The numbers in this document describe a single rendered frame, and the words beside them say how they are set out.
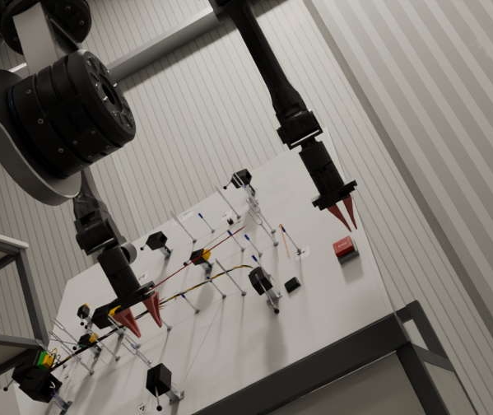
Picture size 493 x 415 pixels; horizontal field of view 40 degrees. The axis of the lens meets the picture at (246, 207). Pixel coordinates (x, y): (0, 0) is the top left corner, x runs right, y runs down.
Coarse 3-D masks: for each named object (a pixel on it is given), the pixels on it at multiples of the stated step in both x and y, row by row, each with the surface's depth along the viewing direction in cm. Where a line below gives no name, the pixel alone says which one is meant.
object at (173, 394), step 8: (152, 368) 171; (160, 368) 169; (152, 376) 169; (160, 376) 167; (168, 376) 170; (152, 384) 167; (160, 384) 167; (168, 384) 168; (152, 392) 168; (160, 392) 168; (168, 392) 171; (176, 392) 173; (176, 400) 172; (160, 408) 163
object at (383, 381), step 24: (384, 360) 153; (336, 384) 156; (360, 384) 154; (384, 384) 152; (408, 384) 150; (288, 408) 159; (312, 408) 157; (336, 408) 155; (360, 408) 152; (384, 408) 150; (408, 408) 148
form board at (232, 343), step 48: (240, 192) 240; (288, 192) 220; (144, 240) 255; (192, 240) 233; (240, 240) 214; (288, 240) 198; (336, 240) 185; (96, 288) 248; (336, 288) 170; (384, 288) 160; (144, 336) 205; (192, 336) 190; (240, 336) 178; (288, 336) 167; (336, 336) 157; (96, 384) 200; (144, 384) 186; (192, 384) 174; (240, 384) 163
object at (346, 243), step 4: (348, 236) 177; (340, 240) 178; (344, 240) 177; (348, 240) 176; (336, 244) 178; (340, 244) 177; (344, 244) 176; (348, 244) 175; (352, 244) 175; (336, 248) 176; (340, 248) 175; (344, 248) 174; (348, 248) 174; (352, 248) 174; (336, 252) 175; (340, 252) 174; (344, 252) 174
